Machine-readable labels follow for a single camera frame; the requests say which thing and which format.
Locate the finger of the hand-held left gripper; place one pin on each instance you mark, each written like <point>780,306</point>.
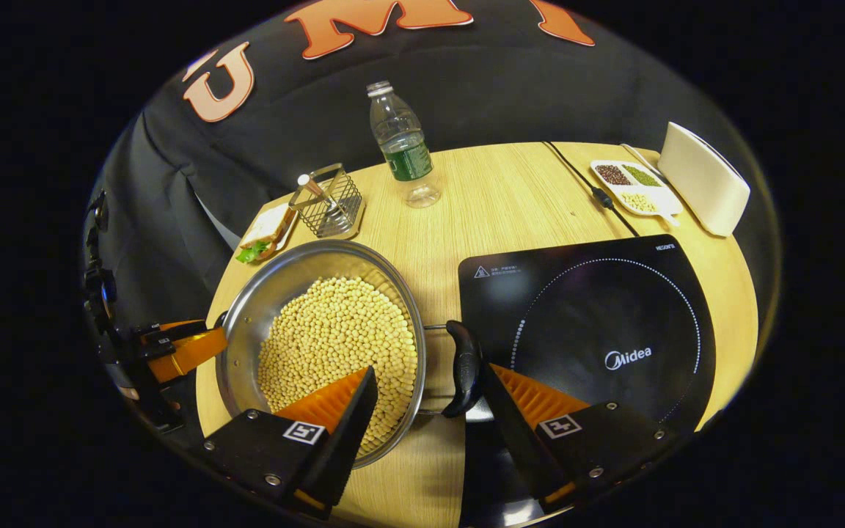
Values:
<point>188,352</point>
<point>166,335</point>

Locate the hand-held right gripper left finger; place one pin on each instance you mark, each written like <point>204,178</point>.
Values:
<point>353,433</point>

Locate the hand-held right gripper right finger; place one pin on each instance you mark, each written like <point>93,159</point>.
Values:
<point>510,433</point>

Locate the black induction cooktop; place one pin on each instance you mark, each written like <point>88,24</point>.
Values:
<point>598,315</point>

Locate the sandwich with lettuce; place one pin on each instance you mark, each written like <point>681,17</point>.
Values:
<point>268,224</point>

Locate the small white-capped shaker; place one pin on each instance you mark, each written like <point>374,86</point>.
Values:
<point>305,181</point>

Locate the pile of pale beans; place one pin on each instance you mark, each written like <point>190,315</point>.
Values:
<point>639,203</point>

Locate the pile of red beans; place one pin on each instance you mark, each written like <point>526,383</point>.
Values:
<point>613,174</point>

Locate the white divided tray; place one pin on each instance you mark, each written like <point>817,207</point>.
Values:
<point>650,192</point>

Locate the clear plastic water bottle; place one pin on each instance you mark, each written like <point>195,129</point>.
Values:
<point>404,154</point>

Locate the pile of green beans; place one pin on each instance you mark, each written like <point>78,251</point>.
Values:
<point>642,176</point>

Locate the white toaster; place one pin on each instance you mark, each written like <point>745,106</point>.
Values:
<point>701,180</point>

